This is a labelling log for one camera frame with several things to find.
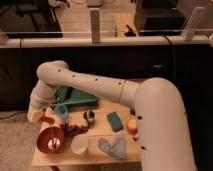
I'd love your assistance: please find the bunch of dark grapes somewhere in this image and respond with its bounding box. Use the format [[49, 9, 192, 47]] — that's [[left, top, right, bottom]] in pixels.
[[60, 122, 88, 137]]

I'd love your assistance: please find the green sponge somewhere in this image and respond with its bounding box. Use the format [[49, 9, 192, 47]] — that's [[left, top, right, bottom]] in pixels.
[[107, 112, 123, 132]]

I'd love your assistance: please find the red bowl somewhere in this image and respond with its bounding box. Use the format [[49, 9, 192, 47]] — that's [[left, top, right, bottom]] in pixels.
[[36, 126, 64, 154]]

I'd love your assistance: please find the white cup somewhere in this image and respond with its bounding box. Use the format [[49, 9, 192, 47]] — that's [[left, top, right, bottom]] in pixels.
[[71, 134, 89, 156]]

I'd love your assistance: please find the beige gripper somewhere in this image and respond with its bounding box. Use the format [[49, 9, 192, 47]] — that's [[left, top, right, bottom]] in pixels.
[[27, 101, 47, 122]]

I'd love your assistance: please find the green plastic tray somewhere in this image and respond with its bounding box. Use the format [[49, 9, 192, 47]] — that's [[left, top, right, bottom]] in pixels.
[[51, 87, 99, 107]]

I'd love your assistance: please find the red pepper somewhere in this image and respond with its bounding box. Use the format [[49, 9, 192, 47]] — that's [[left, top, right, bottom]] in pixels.
[[39, 117, 55, 124]]

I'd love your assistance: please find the blue cup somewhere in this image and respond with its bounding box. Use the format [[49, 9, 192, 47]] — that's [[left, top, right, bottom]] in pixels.
[[54, 104, 68, 120]]

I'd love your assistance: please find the small metal cup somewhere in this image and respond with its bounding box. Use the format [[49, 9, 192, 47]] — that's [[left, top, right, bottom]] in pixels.
[[83, 111, 95, 124]]

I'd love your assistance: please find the white spoon in bowl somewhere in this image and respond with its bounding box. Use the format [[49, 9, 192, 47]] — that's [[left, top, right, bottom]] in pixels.
[[50, 127, 60, 150]]

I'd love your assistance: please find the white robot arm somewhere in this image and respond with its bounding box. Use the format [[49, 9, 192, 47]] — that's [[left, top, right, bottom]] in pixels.
[[27, 60, 198, 171]]

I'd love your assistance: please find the dark tool in tray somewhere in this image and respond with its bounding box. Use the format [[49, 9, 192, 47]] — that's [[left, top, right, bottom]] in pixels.
[[55, 87, 71, 104]]

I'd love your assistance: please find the orange fruit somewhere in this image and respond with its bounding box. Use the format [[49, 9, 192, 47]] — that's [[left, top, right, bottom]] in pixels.
[[126, 119, 137, 134]]

